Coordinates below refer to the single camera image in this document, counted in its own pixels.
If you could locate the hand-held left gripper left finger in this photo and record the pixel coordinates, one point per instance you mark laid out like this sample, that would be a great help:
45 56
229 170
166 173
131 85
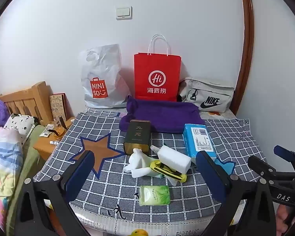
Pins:
81 174

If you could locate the amber glass dish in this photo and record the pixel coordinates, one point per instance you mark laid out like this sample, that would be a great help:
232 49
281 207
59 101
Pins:
57 132

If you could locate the person's right hand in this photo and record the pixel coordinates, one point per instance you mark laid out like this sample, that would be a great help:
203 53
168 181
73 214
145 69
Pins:
284 220

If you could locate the white light switch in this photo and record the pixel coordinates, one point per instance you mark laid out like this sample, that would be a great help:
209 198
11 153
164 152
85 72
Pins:
124 12

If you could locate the light green tissue packet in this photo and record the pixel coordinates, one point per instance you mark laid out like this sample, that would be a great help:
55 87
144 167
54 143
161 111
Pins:
154 195

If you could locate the dark green tea tin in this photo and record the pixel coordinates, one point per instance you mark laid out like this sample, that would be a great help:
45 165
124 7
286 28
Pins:
137 134

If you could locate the wooden nightstand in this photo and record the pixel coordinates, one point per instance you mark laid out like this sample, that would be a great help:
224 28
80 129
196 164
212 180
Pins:
43 147

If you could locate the white socks with mint trim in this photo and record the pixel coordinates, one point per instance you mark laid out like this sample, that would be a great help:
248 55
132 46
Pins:
137 162

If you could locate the small white tube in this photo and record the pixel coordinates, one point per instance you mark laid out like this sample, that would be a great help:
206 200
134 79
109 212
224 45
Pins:
53 142

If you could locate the white plastic shopping bag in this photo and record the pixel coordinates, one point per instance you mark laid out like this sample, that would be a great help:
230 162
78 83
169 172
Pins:
100 73

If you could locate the wooden headboard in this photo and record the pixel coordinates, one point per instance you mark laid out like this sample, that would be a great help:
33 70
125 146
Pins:
39 95

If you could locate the brown wooden door frame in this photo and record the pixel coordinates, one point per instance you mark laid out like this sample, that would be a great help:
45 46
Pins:
247 41

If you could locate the pastel striped quilt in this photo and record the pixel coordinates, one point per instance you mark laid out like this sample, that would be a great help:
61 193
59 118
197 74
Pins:
5 157

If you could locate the yellow plush toy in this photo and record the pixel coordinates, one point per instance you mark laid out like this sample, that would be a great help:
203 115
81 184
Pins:
139 233

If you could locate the grey waist bag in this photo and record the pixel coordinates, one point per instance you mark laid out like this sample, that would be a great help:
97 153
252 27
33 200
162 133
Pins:
211 91

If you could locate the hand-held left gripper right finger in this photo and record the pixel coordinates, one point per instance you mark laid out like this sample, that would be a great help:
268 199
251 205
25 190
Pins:
211 174

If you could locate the white pillow with black dots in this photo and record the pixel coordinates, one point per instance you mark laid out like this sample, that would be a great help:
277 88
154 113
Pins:
19 125

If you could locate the blue tissue pack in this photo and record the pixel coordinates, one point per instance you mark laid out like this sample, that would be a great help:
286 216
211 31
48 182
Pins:
196 137

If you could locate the purple fabric storage tray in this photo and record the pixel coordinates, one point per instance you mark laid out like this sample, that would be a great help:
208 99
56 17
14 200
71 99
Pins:
167 118

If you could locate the patterned book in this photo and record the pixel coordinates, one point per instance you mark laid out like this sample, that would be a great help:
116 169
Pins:
58 107

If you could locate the white packet with green side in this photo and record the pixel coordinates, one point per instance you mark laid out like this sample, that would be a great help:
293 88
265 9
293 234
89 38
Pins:
173 158

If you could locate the red paper shopping bag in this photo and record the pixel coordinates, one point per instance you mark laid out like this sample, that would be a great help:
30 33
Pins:
157 64

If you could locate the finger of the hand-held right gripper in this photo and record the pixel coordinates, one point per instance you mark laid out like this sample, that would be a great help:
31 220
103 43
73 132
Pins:
284 153
265 168

